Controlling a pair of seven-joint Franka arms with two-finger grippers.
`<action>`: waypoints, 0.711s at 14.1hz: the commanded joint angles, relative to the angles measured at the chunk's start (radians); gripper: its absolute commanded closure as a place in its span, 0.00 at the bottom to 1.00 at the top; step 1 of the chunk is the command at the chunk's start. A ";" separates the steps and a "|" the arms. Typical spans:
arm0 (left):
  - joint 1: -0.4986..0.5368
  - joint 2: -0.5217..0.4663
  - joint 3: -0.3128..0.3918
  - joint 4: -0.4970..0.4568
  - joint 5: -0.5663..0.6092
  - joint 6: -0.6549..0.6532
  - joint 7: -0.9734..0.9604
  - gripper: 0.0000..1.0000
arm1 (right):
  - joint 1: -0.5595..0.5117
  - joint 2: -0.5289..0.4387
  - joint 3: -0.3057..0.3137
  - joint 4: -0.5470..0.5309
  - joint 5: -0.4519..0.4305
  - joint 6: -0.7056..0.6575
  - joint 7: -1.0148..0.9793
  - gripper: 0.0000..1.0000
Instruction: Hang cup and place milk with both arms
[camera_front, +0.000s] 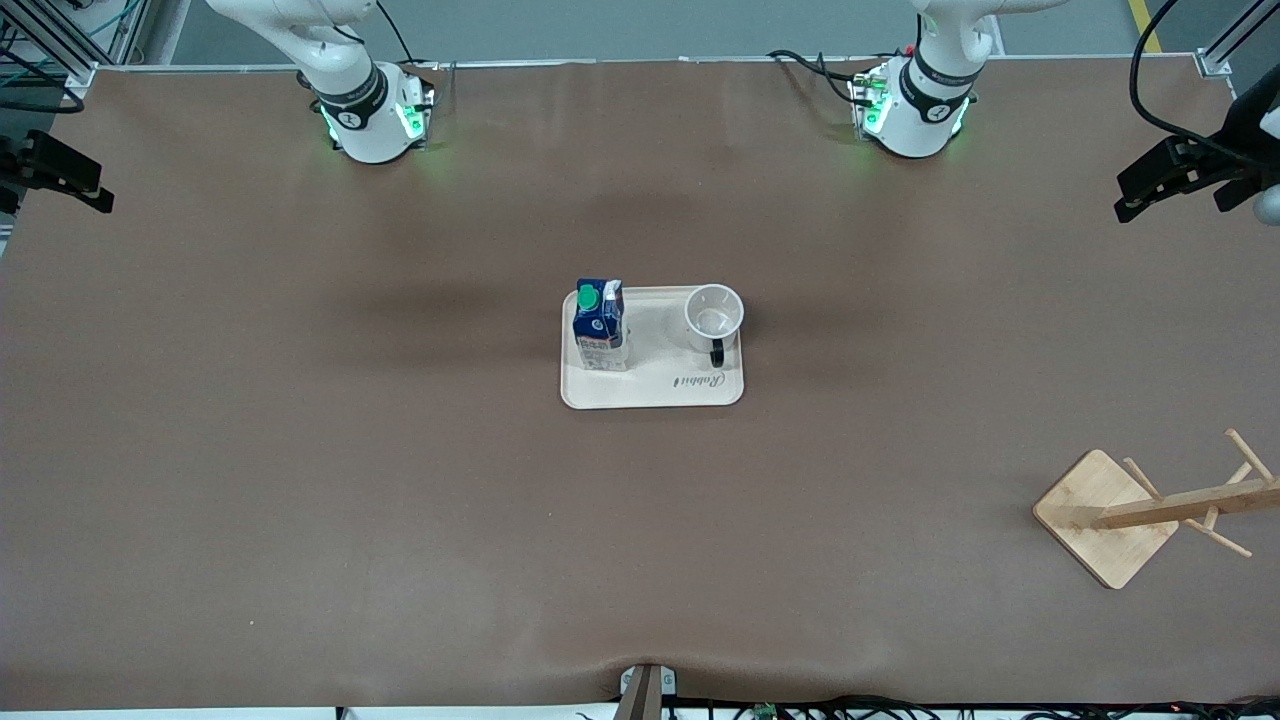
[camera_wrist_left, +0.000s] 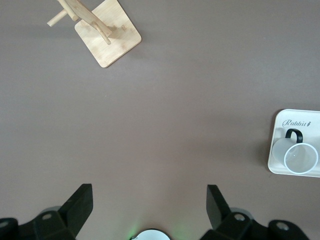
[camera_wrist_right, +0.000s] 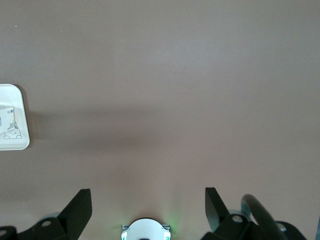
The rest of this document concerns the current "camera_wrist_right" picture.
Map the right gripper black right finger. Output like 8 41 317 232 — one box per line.
201 187 307 240

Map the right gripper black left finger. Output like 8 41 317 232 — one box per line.
0 188 93 240

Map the blue white milk carton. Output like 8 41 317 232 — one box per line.
0 104 18 133

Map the cream tray with bear print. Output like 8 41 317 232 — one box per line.
0 83 31 151

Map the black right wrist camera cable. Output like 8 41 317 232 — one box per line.
240 193 280 240

